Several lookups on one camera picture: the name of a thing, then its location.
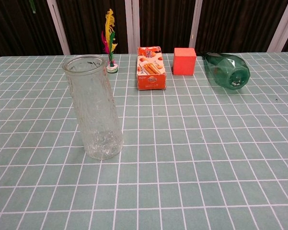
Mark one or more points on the clear glass cup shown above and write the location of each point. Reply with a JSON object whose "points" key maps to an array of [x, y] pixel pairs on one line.
{"points": [[95, 107]]}

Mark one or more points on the green checked tablecloth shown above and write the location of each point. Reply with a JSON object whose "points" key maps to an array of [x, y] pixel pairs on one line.
{"points": [[182, 155]]}

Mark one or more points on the orange biscuit box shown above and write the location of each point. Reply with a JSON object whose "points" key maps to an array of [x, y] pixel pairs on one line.
{"points": [[151, 69]]}

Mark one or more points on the orange cube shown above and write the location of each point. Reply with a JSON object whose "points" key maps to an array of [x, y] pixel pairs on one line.
{"points": [[184, 62]]}

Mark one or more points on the colourful feather shuttlecock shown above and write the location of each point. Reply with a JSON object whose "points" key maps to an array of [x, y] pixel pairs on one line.
{"points": [[109, 31]]}

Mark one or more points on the black curtain backdrop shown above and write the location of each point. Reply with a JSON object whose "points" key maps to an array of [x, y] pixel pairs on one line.
{"points": [[167, 21]]}

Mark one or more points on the green spray bottle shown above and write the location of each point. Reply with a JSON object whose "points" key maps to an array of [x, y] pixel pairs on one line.
{"points": [[230, 70]]}

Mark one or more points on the white partition frame post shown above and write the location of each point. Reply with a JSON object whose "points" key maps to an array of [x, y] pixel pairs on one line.
{"points": [[281, 28], [132, 24], [195, 24], [58, 26]]}

